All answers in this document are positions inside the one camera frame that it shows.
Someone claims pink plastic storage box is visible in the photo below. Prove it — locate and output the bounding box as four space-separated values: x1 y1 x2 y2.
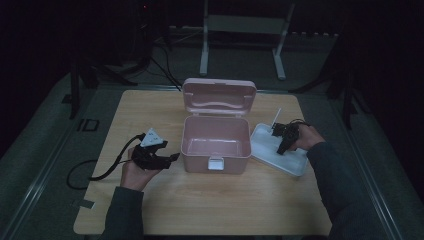
180 78 258 175

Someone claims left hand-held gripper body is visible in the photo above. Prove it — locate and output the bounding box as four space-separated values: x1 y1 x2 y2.
132 128 168 171

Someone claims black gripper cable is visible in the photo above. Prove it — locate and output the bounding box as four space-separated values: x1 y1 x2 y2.
66 133 147 191
288 118 312 128

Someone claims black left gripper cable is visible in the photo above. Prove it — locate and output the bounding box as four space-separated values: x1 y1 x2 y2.
66 133 147 191

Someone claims white metal stand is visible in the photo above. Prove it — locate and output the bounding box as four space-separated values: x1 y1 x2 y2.
199 0 297 81

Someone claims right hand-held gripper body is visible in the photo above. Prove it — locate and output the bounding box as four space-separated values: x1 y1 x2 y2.
270 108 301 151

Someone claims person's right hand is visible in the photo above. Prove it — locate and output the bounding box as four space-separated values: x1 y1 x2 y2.
288 123 326 152

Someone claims black floor cable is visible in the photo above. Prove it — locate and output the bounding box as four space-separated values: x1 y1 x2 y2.
149 46 183 92

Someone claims white plastic tray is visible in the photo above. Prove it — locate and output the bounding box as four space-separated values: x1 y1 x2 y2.
249 122 308 178

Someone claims black stand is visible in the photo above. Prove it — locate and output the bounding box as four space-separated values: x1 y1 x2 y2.
289 66 369 130
68 59 138 120

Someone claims person's left hand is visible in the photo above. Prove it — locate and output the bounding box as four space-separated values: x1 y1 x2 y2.
120 146 162 192

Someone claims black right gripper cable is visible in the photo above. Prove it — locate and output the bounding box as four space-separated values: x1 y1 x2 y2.
288 118 312 128

